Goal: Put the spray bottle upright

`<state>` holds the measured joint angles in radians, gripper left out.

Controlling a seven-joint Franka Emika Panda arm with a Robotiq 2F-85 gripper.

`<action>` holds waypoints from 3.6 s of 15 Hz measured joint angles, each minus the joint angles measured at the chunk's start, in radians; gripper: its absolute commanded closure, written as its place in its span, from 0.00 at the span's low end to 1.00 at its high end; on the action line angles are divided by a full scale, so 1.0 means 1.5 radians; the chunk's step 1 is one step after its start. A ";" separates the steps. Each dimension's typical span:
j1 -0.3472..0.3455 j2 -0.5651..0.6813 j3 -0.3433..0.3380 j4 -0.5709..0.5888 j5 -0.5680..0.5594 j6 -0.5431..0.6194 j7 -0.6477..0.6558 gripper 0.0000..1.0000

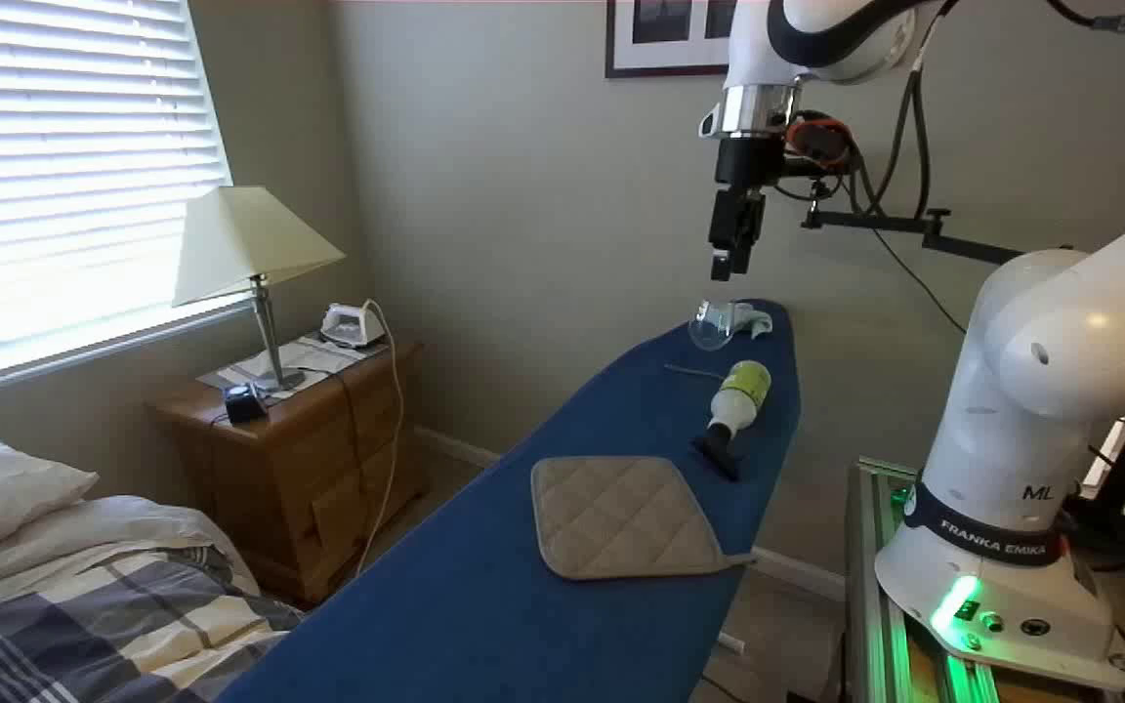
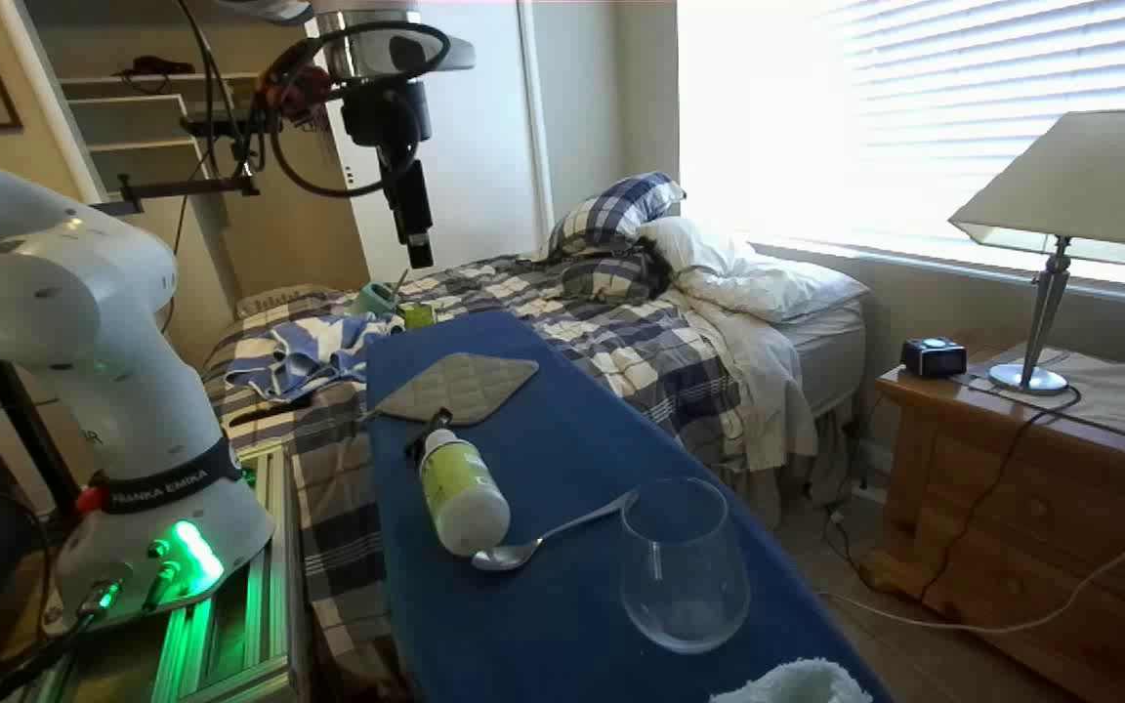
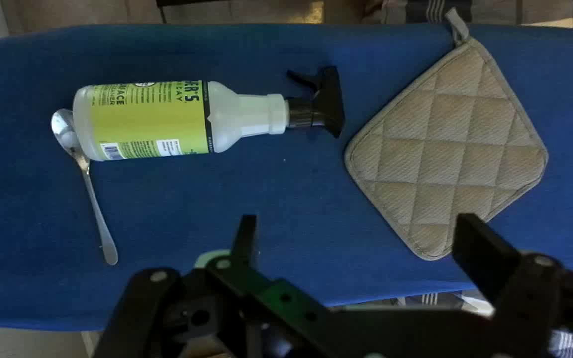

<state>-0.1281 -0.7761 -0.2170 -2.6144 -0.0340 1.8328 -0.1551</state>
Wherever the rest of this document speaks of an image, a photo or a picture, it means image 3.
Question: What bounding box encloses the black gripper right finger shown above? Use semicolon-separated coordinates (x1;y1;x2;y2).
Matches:
452;213;561;358

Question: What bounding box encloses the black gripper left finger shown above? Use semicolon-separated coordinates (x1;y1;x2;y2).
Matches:
207;215;331;331

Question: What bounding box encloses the white spray bottle yellow label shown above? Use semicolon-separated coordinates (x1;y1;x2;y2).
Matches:
70;66;344;162

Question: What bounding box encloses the beige quilted pot holder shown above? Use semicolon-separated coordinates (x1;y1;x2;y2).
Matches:
344;10;549;261

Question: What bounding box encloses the silver metal spoon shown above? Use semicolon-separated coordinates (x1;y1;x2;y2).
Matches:
50;110;120;265

